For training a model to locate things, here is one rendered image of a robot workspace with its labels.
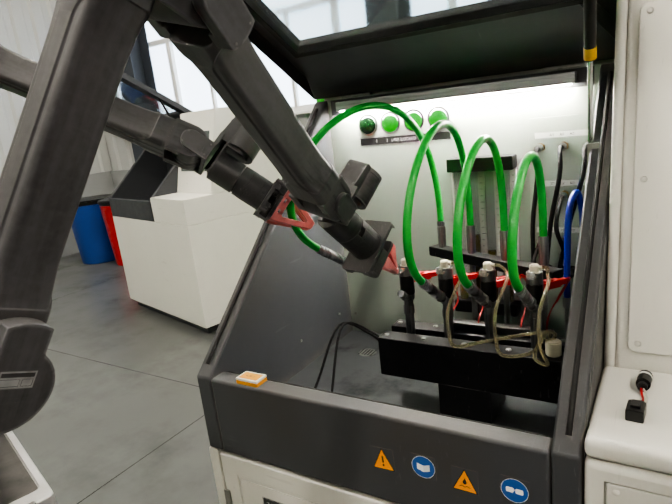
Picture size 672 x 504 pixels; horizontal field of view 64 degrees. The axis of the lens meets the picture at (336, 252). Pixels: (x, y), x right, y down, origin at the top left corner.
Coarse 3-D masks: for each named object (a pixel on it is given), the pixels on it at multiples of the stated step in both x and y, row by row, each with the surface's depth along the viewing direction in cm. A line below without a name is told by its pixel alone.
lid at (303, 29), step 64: (256, 0) 107; (320, 0) 104; (384, 0) 101; (448, 0) 98; (512, 0) 96; (576, 0) 91; (320, 64) 123; (384, 64) 119; (448, 64) 115; (512, 64) 111; (576, 64) 108
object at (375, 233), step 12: (372, 228) 93; (384, 228) 94; (360, 240) 90; (372, 240) 92; (384, 240) 93; (360, 252) 92; (372, 252) 92; (348, 264) 95; (360, 264) 93; (372, 264) 92
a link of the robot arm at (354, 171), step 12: (348, 168) 88; (360, 168) 88; (372, 168) 89; (348, 180) 87; (360, 180) 88; (372, 180) 89; (360, 192) 88; (372, 192) 90; (336, 204) 80; (348, 204) 82; (348, 216) 84
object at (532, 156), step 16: (528, 160) 84; (544, 192) 95; (512, 208) 79; (544, 208) 96; (512, 224) 78; (544, 224) 97; (512, 240) 78; (544, 240) 97; (512, 256) 78; (544, 256) 98; (512, 272) 79; (528, 304) 88
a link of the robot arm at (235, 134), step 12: (192, 132) 91; (228, 132) 95; (240, 132) 96; (192, 144) 91; (204, 144) 91; (216, 144) 93; (240, 144) 95; (252, 144) 96; (204, 156) 91; (252, 156) 96
